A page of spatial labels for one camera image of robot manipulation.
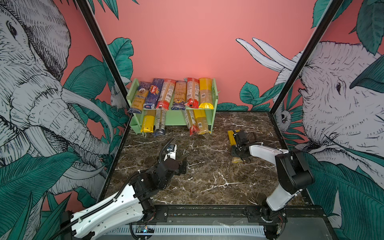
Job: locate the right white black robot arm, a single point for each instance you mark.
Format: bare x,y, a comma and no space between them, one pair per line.
294,173

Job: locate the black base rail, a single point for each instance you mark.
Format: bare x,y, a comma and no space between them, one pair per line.
312,214

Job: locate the blue yellow spaghetti bag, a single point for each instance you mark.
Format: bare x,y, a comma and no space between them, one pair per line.
139,98

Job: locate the right black frame post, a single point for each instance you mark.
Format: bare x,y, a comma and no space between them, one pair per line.
324,23

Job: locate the dark blue pasta box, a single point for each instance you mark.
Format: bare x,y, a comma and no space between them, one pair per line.
154,94

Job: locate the clear white label spaghetti bag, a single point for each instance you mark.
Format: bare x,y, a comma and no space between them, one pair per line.
160,120

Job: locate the blue-end yellow spaghetti bag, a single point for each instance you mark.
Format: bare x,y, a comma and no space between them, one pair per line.
180,94

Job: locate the left black frame post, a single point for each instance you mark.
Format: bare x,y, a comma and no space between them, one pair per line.
88,15

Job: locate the red spaghetti bag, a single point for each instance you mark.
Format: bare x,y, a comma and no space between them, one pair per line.
190,121
166,94
193,93

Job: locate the green two-tier shelf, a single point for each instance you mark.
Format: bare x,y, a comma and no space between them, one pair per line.
173,117

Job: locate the black frame post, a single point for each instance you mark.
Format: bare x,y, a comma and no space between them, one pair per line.
88,15
324,23

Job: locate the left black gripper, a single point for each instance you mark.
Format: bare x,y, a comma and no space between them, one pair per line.
180,170

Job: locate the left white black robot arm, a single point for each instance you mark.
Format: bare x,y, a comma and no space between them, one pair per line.
131,204

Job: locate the yellow label spaghetti bag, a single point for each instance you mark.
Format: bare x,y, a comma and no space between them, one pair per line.
148,121

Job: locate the yellow spaghetti bag long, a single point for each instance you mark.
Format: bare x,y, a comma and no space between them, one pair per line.
206,94

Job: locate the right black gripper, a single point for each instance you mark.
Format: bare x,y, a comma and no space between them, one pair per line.
232,151

